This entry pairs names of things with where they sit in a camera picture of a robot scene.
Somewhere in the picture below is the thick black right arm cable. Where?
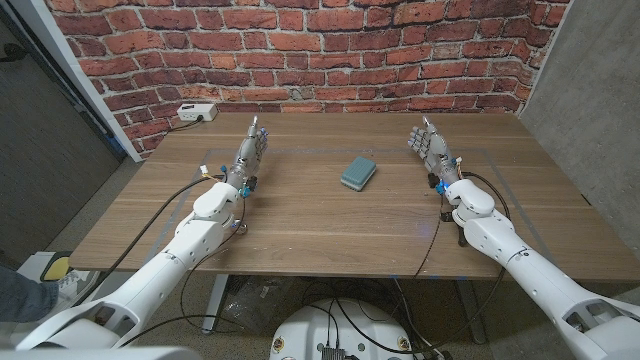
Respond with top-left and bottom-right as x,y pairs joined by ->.
460,171 -> 512,222

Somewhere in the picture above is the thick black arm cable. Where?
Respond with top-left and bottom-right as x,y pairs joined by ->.
460,171 -> 512,222
94,172 -> 231,291

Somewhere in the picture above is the grey white sneaker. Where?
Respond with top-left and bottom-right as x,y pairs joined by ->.
52,269 -> 101,306

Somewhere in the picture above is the clear plastic bag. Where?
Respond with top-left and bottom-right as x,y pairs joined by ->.
219,275 -> 296,335

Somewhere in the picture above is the white power strip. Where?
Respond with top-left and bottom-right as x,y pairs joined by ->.
176,102 -> 219,123

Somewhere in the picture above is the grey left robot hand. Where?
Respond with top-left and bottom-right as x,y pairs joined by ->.
225,115 -> 270,191

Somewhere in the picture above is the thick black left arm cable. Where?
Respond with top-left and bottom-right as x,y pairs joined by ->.
94,172 -> 231,291

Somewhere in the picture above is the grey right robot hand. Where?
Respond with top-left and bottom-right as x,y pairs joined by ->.
407,115 -> 464,189

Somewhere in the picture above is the person's leg in jeans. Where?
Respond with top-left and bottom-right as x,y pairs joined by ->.
0,263 -> 60,324

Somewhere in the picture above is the white robot torso cover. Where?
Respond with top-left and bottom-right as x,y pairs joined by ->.
0,346 -> 201,360

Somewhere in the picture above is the yellow black foot pedal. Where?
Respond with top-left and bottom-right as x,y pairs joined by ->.
39,251 -> 75,283

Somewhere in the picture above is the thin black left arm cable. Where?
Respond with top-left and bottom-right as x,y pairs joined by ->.
178,197 -> 249,335

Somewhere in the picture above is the black power strip cord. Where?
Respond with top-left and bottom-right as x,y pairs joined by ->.
169,115 -> 205,133

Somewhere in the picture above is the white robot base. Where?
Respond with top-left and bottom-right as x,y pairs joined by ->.
268,298 -> 416,360

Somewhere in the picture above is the teal ribbed sponge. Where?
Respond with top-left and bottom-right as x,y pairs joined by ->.
340,155 -> 378,193

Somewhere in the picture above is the brick wall print backdrop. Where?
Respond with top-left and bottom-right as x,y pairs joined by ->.
44,0 -> 574,160

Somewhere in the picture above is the black grip strengthener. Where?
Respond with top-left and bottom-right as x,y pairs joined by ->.
439,210 -> 470,248

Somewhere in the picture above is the white door frame post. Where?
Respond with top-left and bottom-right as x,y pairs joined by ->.
9,0 -> 144,164

